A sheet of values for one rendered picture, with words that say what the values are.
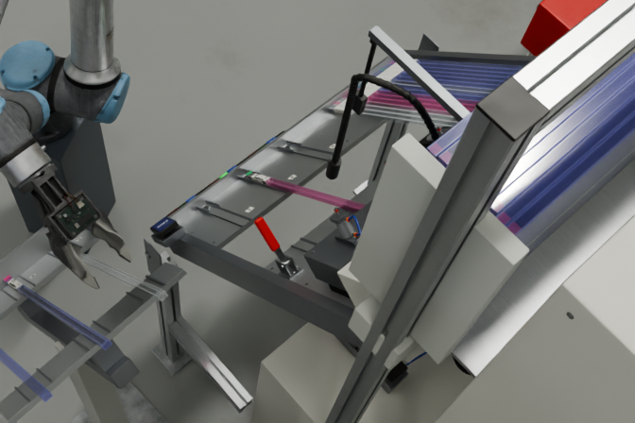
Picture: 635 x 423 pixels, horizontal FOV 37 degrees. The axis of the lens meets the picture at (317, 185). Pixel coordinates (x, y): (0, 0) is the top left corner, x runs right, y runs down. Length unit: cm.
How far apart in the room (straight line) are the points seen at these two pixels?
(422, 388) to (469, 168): 122
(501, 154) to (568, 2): 160
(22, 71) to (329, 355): 86
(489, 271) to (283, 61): 215
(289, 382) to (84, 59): 77
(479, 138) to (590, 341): 26
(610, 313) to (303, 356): 115
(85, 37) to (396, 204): 111
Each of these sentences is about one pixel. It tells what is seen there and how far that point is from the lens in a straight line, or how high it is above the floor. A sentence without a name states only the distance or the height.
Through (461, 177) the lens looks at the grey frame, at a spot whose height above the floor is 180.
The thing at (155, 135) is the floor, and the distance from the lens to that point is 286.
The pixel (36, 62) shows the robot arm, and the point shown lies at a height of 78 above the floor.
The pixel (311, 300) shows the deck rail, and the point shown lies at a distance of 144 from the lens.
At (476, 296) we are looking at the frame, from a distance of 97.
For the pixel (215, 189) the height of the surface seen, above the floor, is 73.
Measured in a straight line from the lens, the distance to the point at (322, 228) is 164.
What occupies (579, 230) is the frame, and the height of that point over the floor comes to 139.
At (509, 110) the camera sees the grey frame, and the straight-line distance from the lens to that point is 72.
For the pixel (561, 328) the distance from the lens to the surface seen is 93.
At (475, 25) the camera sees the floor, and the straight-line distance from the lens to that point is 321.
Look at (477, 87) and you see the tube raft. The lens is 186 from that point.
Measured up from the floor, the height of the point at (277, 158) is 74.
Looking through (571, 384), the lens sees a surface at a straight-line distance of 100.
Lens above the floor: 249
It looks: 63 degrees down
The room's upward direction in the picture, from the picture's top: 13 degrees clockwise
